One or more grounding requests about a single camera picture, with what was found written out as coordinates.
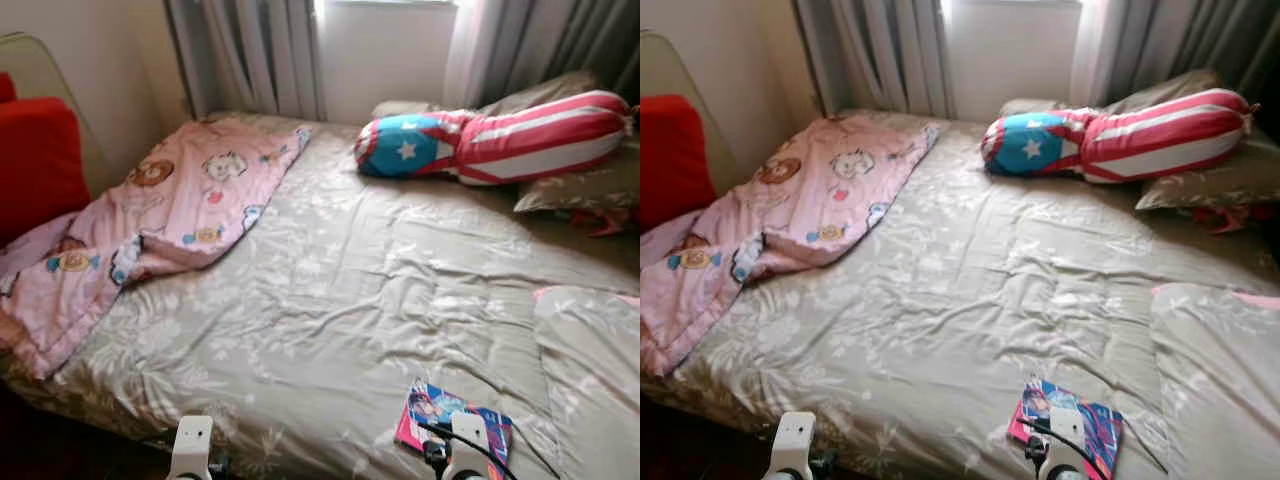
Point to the colourful comic book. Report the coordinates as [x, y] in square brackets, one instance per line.
[1100, 430]
[440, 405]

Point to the grey floral bed duvet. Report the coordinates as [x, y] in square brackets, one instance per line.
[1000, 290]
[380, 290]

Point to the pink cartoon print blanket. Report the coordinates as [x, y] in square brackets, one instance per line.
[170, 210]
[800, 205]

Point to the red cloth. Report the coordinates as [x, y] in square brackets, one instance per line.
[615, 222]
[1240, 218]

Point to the star and stripes bolster pillow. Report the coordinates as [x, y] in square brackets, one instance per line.
[520, 140]
[1150, 138]

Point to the thick red cushion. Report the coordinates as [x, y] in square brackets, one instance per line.
[40, 165]
[672, 160]

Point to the grey striped curtain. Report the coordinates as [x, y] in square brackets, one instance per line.
[880, 55]
[250, 55]

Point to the grey-green quilted mattress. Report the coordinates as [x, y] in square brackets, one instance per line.
[685, 75]
[45, 70]

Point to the grey curtain with sheer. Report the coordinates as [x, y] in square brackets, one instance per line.
[1180, 45]
[550, 45]

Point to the thin red cushion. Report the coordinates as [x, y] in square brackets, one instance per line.
[7, 88]

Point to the bright window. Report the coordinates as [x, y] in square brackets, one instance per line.
[390, 3]
[1015, 3]

